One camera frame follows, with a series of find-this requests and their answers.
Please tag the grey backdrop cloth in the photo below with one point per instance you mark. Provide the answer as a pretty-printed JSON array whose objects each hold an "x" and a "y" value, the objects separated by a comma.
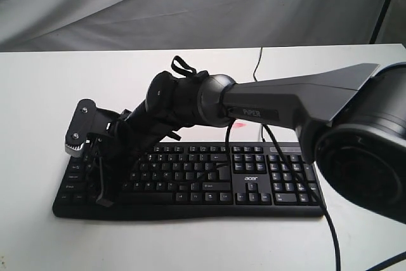
[{"x": 88, "y": 25}]

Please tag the black tripod stand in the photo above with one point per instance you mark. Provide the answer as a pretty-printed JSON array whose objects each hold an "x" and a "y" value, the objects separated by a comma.
[{"x": 390, "y": 24}]

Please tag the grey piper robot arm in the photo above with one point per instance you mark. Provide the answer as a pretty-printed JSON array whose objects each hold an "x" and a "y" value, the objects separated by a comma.
[{"x": 350, "y": 125}]

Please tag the red mark sticker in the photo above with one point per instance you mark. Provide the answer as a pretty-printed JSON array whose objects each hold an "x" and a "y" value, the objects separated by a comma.
[{"x": 238, "y": 125}]

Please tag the black acer keyboard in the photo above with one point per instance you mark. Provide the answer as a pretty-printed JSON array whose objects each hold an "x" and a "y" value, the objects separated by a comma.
[{"x": 177, "y": 181}]

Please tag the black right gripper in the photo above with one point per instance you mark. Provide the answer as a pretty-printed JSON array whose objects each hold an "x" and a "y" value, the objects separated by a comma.
[{"x": 103, "y": 158}]

